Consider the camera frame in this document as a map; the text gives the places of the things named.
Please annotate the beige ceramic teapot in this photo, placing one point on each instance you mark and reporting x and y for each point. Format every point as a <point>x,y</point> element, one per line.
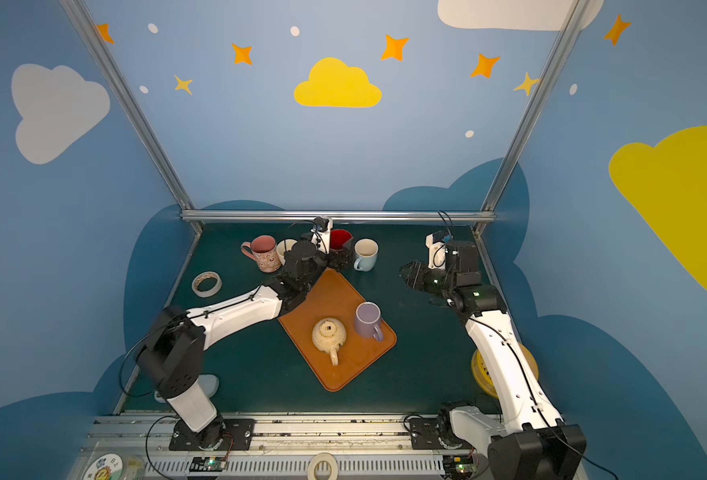
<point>329,336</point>

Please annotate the grey sponge pad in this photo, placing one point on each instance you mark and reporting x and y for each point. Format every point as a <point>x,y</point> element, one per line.
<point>209,382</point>

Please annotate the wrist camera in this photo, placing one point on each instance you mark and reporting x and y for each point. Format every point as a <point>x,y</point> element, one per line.
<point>436,243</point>
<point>321,233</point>

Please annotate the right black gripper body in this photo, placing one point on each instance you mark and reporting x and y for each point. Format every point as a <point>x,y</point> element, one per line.
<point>417,278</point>

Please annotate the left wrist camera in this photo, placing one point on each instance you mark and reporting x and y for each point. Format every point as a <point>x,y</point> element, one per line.
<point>321,233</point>

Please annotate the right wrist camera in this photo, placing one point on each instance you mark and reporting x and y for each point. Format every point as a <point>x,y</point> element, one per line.
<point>436,243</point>

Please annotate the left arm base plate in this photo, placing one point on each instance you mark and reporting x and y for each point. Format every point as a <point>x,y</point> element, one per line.
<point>223,434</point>

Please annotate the pink ghost mug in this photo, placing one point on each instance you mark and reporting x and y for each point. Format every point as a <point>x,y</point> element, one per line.
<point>263,250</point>

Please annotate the masking tape roll on table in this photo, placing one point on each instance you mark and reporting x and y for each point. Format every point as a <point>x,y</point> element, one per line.
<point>207,284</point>

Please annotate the lavender mug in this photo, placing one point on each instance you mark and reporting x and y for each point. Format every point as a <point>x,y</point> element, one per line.
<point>368,321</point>

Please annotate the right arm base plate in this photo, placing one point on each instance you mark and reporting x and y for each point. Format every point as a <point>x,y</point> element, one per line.
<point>425,434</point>

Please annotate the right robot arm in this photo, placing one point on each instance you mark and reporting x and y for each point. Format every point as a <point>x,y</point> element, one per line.
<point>531,441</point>

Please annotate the light blue mug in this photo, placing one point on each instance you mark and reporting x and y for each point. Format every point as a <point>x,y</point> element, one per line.
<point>366,251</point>

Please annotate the aluminium frame left post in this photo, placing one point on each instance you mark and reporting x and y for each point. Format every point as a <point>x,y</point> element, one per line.
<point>83,22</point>

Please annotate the cream white mug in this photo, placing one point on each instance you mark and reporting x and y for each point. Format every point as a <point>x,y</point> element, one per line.
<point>283,247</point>

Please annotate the aluminium front rail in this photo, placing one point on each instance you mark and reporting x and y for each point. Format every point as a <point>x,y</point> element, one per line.
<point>367,446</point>

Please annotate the orange plastic tray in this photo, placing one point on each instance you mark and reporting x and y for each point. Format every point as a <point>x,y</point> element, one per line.
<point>333,296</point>

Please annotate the aluminium frame back bar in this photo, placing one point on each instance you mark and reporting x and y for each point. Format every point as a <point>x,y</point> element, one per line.
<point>389,217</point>

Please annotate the white tape roll front centre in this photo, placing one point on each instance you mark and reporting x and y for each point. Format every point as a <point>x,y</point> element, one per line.
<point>323,465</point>

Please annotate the aluminium frame right post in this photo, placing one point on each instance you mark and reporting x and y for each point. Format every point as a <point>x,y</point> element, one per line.
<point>552,69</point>

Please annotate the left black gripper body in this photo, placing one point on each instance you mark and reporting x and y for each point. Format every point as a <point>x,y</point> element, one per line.
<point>328,255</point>

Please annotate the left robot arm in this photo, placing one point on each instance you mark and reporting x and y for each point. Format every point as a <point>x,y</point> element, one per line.
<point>172,353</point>

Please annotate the black skull mug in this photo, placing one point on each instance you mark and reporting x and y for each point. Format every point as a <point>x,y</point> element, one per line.
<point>340,240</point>

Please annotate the aluminium frame post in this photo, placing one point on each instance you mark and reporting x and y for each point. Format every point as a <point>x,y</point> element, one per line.
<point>83,22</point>
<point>552,69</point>

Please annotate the yellow plastic basket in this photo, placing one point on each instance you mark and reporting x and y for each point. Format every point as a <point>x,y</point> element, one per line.
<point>483,378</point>

